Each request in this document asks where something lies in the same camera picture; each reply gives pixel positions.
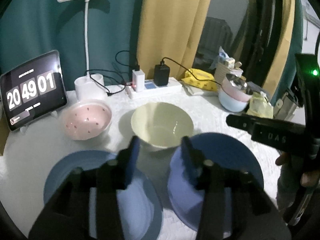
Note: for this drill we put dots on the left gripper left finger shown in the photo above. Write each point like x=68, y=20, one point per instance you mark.
x=66, y=214

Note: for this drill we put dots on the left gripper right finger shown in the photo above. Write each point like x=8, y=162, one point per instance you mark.
x=235, y=206

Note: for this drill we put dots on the large blue bowl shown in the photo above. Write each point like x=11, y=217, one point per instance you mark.
x=221, y=149

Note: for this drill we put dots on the pink strawberry bowl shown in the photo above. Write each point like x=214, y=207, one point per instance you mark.
x=86, y=119

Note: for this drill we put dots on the cream yellow bowl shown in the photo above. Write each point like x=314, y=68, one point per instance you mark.
x=161, y=124

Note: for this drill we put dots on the person right hand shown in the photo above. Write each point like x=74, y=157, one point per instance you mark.
x=289, y=181

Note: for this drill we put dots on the steel thermos mug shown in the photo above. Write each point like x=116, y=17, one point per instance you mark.
x=285, y=106

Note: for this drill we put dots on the yellow tissue box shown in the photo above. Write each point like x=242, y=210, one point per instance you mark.
x=259, y=106

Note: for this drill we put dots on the yellow teal curtain right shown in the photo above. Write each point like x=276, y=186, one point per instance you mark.
x=283, y=68

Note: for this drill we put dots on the light blue bowl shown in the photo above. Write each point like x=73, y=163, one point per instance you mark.
x=230, y=103

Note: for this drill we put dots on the steel bowl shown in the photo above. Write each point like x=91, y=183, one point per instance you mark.
x=239, y=84

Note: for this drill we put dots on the white tablecloth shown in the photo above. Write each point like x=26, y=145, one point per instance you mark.
x=29, y=156

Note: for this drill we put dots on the tablet showing clock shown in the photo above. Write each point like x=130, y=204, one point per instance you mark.
x=32, y=90

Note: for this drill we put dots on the white power strip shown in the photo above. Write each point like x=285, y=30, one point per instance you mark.
x=151, y=90

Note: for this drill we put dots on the black power adapter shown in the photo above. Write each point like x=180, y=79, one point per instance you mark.
x=161, y=75

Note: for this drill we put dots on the white phone charger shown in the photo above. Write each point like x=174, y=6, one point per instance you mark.
x=138, y=80

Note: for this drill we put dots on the teal curtain left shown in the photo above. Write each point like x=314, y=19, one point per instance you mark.
x=30, y=28

